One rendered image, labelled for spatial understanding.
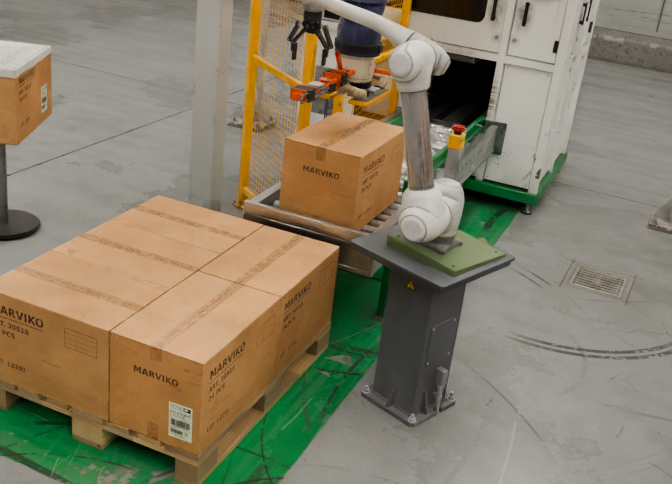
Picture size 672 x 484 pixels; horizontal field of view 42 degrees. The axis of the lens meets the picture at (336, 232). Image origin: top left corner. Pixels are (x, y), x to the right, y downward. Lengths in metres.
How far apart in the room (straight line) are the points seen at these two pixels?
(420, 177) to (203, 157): 2.14
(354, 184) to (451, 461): 1.32
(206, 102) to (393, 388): 2.10
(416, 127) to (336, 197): 0.95
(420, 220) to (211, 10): 2.16
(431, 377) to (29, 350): 1.66
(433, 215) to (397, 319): 0.61
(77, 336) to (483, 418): 1.78
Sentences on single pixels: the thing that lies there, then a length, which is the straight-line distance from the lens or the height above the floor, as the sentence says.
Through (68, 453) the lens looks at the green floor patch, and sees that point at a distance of 3.62.
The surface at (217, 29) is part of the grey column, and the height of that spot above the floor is 1.24.
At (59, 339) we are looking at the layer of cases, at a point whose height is 0.43.
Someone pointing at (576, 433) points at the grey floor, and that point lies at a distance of 4.09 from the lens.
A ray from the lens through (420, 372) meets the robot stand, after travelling 3.78.
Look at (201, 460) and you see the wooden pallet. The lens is 3.38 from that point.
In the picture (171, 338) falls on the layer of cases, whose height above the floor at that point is 0.54.
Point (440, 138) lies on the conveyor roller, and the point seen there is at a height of 0.54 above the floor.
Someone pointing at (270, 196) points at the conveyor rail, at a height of 0.58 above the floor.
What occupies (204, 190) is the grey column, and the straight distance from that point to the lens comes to 5.29.
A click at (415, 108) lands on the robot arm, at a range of 3.30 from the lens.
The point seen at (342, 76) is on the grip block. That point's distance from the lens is 4.01.
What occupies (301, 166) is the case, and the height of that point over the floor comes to 0.83.
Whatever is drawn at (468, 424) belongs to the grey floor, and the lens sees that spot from 3.96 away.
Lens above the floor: 2.23
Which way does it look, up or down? 24 degrees down
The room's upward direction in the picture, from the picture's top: 7 degrees clockwise
